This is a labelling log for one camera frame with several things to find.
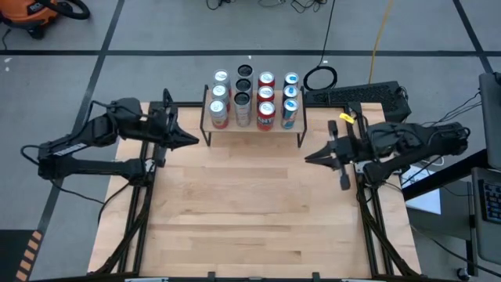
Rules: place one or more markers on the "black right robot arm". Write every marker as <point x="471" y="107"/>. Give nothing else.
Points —
<point x="411" y="141"/>

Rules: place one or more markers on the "orange Fanta strawberry soda can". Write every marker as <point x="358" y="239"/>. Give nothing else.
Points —
<point x="266" y="116"/>
<point x="266" y="78"/>
<point x="265" y="93"/>

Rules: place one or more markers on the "grey monitor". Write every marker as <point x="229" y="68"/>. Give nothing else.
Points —
<point x="491" y="117"/>

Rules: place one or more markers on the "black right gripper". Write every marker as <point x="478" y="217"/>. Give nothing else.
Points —
<point x="352" y="149"/>

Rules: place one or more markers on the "orange shop vacuum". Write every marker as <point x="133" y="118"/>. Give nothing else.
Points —
<point x="27" y="11"/>

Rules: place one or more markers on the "silver blue slim energy can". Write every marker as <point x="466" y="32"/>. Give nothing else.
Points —
<point x="290" y="91"/>
<point x="291" y="78"/>
<point x="289" y="114"/>

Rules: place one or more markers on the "black orange striped mat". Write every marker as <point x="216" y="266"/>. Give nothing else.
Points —
<point x="15" y="254"/>

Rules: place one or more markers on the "white pink soda can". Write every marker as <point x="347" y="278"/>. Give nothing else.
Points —
<point x="218" y="113"/>
<point x="220" y="92"/>
<point x="221" y="76"/>

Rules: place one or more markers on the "wooden shelf black legs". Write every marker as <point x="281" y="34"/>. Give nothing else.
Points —
<point x="250" y="127"/>

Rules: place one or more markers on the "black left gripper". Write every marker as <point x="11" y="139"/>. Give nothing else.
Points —
<point x="162" y="125"/>

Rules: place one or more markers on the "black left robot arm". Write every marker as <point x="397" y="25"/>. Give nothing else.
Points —
<point x="98" y="131"/>

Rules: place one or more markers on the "black perforated computer case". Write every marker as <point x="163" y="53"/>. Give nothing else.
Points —
<point x="360" y="96"/>

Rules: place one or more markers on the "white paper sheet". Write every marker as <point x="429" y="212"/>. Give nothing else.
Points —
<point x="424" y="199"/>

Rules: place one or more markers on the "black desk bar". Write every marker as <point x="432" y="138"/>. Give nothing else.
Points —
<point x="442" y="176"/>

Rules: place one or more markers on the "black keyboard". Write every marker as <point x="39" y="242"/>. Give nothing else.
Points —
<point x="491" y="201"/>

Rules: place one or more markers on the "grey keyboard tray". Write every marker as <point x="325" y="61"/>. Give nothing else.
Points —
<point x="485" y="243"/>

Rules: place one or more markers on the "black caster wheel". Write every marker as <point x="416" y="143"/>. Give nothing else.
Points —
<point x="462" y="273"/>

